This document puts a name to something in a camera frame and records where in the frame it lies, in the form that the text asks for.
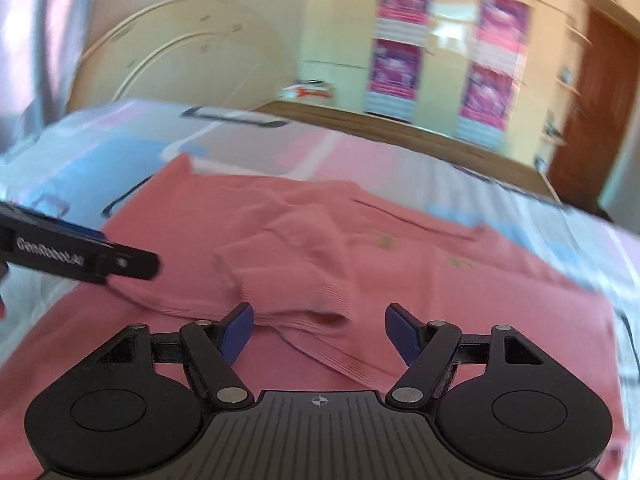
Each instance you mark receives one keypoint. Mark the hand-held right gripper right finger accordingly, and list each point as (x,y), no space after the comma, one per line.
(402,332)

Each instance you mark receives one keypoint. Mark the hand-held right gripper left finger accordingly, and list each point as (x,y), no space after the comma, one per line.
(237,332)

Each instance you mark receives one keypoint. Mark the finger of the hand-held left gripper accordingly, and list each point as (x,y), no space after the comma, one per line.
(65,255)

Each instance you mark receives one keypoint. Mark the pink knit sweater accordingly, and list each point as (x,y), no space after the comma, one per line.
(320,240)

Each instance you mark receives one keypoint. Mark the printed pastel bedsheet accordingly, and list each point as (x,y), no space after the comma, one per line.
(100,155)

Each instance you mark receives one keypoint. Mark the pale purple curtain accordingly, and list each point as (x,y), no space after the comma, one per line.
(40,45)

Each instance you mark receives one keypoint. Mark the cream arched headboard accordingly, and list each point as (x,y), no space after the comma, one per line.
(165,55)

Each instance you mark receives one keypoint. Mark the stack of books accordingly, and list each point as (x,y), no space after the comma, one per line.
(310,91)

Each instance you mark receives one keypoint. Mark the brown wooden door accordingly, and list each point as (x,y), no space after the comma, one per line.
(595,110)

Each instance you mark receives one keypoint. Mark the cream corner shelves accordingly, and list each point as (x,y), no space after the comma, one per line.
(567,77)

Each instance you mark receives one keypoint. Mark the cream wardrobe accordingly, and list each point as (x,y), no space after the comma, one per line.
(340,25)

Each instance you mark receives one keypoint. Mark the wooden bed frame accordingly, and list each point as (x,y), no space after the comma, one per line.
(400,132)

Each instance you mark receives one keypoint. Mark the pink purple wall poster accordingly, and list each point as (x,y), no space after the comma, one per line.
(501,27)
(394,75)
(404,2)
(485,102)

